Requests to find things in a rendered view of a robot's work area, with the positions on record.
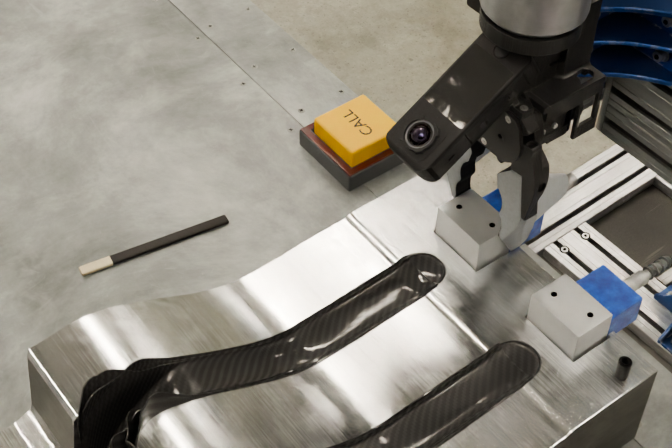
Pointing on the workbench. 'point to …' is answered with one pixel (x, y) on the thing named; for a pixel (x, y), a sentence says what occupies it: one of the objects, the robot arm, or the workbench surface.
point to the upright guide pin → (623, 368)
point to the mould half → (22, 436)
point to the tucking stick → (153, 245)
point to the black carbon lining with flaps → (367, 318)
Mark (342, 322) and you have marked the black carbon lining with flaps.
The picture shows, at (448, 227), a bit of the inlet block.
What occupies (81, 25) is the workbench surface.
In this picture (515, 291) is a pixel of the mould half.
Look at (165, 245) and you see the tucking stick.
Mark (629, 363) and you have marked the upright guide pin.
